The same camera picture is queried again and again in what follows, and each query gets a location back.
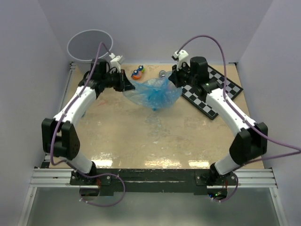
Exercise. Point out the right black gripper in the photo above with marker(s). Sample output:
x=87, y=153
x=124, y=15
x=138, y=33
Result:
x=175, y=76

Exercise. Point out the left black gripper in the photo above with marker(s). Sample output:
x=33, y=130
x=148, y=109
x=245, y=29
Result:
x=122, y=79

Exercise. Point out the blue plastic trash bag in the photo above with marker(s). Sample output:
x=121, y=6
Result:
x=155, y=93

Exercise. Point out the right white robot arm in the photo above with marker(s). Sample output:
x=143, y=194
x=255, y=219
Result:
x=249, y=142

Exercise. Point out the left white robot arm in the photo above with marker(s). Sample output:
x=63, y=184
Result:
x=59, y=136

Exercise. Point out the grey plastic trash bin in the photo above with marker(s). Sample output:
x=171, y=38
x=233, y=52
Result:
x=83, y=46

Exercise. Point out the purple glitter toy microphone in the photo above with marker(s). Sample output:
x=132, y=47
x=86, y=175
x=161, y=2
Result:
x=162, y=74

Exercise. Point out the colourful toy car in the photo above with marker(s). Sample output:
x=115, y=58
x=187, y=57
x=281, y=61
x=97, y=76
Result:
x=137, y=74

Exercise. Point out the black and silver chessboard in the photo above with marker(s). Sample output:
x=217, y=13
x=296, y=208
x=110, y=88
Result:
x=218, y=100

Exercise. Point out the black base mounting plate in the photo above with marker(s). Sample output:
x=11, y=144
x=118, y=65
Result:
x=194, y=181

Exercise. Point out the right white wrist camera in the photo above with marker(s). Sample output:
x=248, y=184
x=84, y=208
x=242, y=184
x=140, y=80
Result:
x=181, y=58

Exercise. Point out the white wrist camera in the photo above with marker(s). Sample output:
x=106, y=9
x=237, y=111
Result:
x=181, y=58
x=116, y=61

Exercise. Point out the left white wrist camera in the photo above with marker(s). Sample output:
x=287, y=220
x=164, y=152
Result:
x=116, y=61

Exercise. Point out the left aluminium rail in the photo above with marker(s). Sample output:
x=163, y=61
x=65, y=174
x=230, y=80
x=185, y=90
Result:
x=72, y=66

